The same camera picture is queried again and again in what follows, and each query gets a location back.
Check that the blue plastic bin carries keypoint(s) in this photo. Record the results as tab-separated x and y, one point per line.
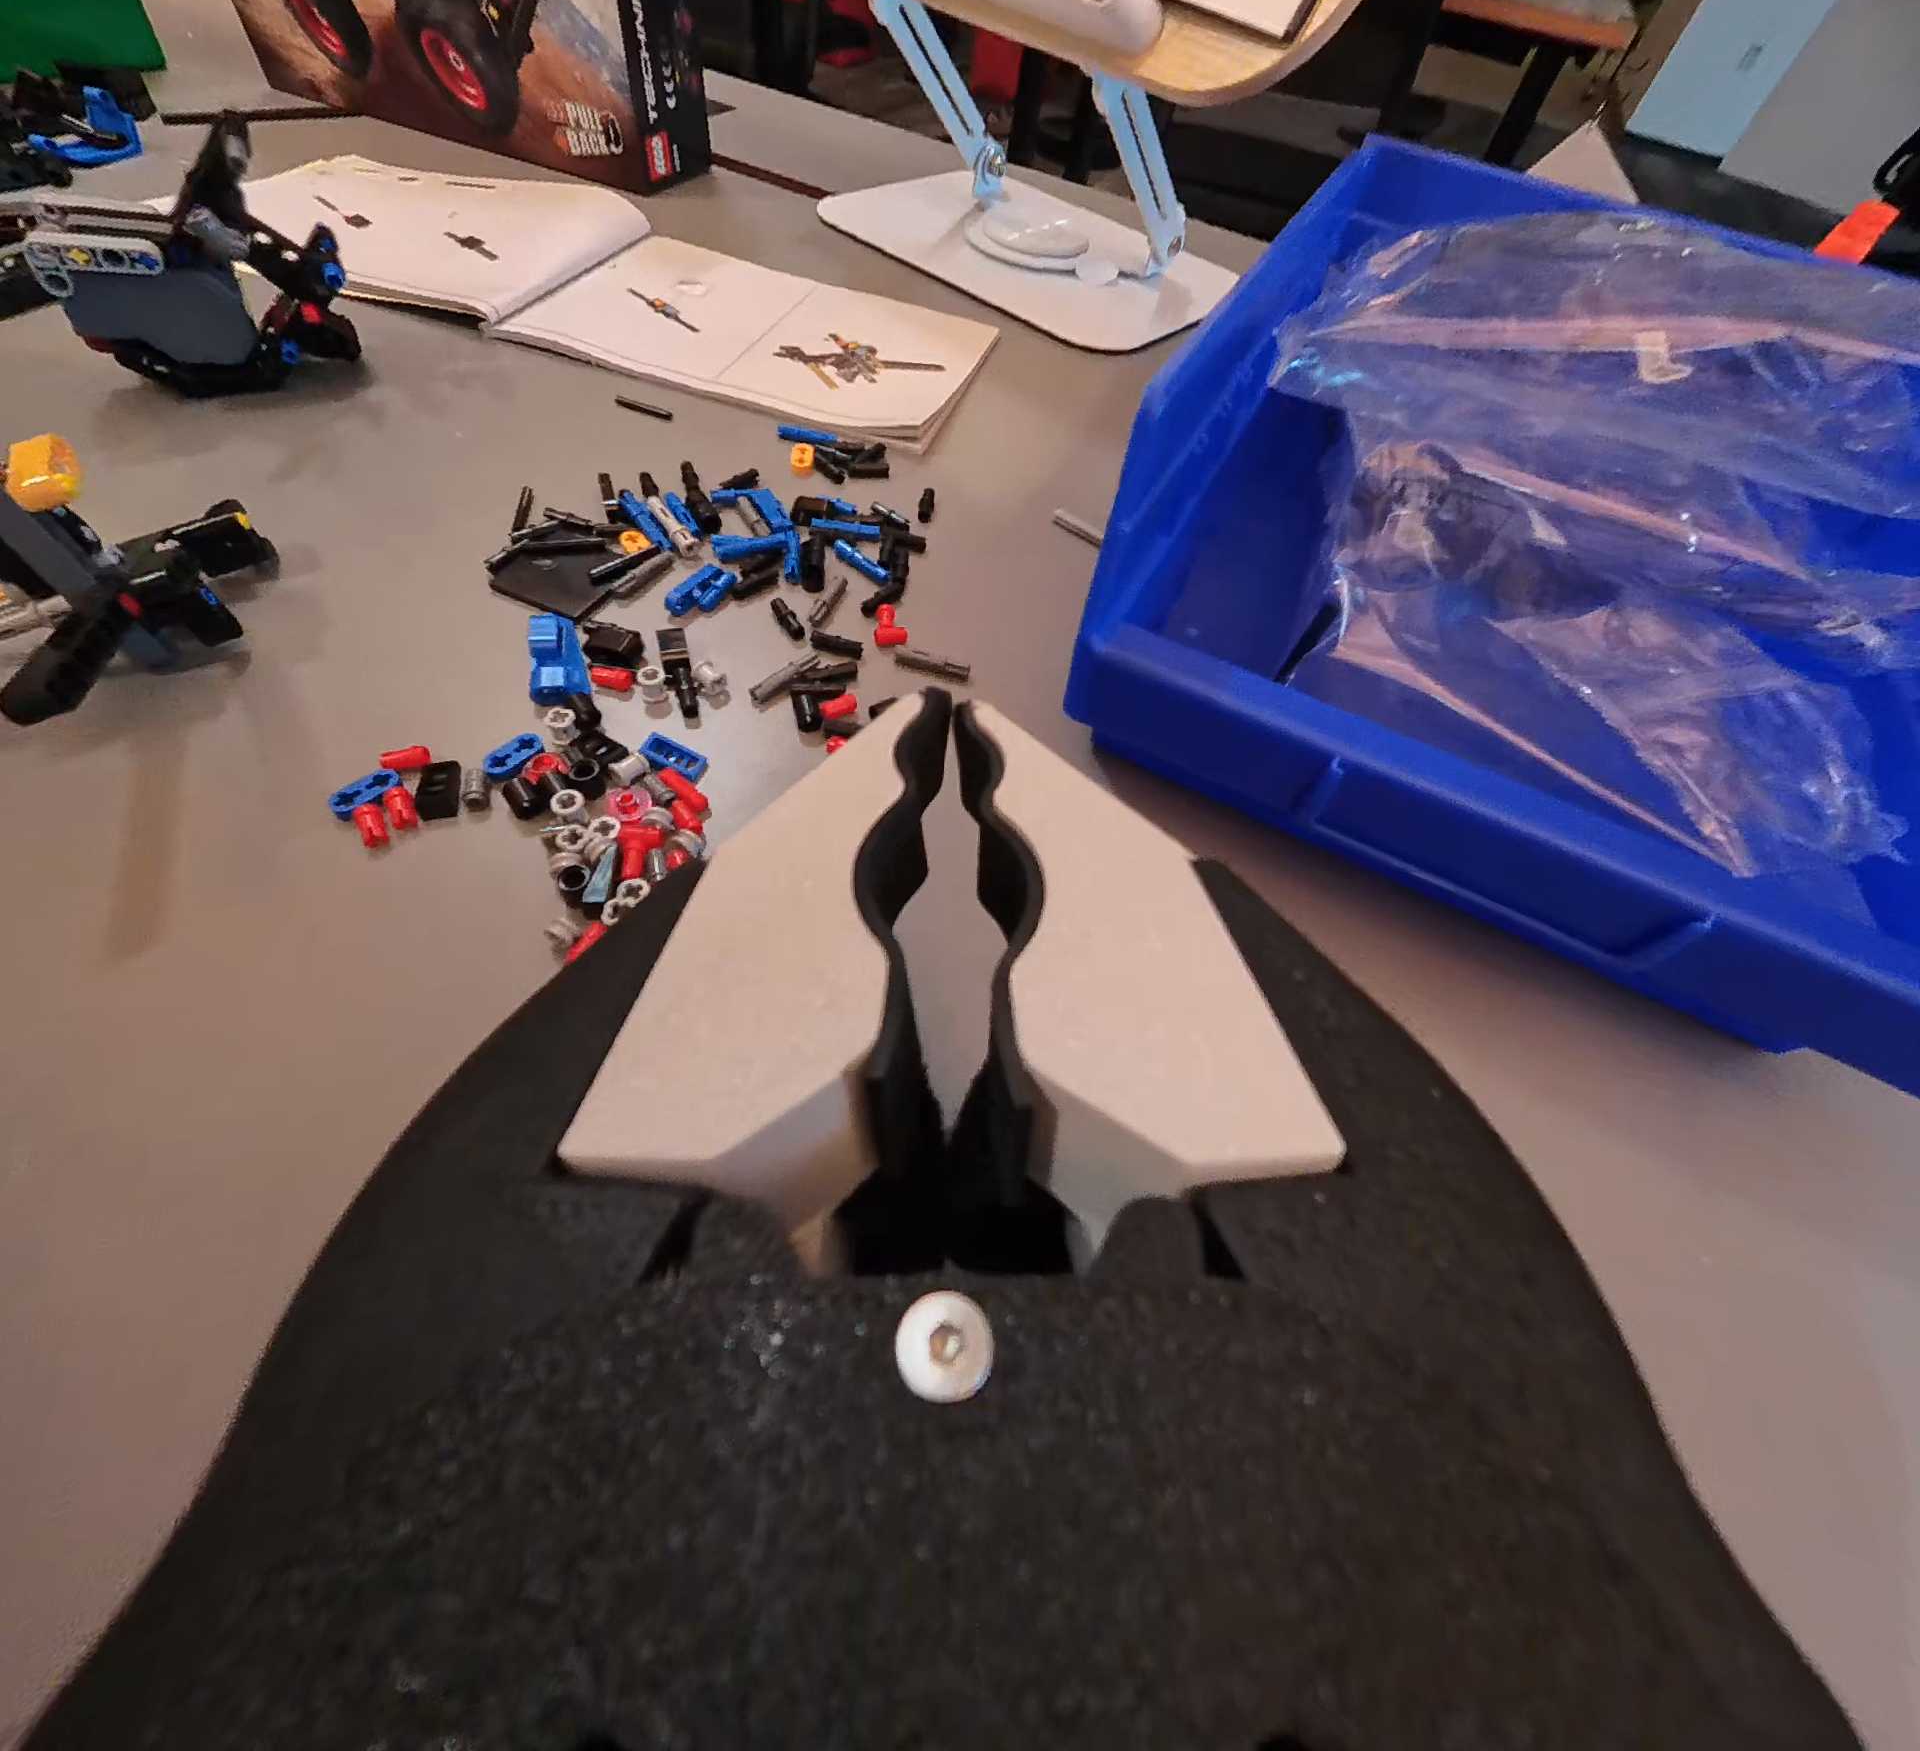
1501	865

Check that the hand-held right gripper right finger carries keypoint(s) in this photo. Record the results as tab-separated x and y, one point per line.
1156	1015

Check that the black orange lego assembly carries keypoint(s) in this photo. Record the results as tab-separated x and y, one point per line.
89	612

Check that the open lego instruction booklet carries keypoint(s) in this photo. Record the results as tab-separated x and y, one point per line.
600	296

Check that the blue black lego pieces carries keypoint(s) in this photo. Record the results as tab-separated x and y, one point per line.
89	124

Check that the black lego axle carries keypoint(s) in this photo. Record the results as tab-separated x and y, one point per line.
641	406

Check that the pile of small lego pieces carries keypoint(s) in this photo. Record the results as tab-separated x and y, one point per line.
756	536

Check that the orange black object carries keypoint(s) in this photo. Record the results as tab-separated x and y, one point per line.
1853	233

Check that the grey blue lego chassis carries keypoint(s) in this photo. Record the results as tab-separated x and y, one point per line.
165	311

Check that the wooden side table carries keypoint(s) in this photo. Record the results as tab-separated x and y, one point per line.
1529	18

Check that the grey lego pin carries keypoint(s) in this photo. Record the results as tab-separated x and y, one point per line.
1078	525

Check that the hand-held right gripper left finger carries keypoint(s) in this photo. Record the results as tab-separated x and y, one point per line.
734	1015

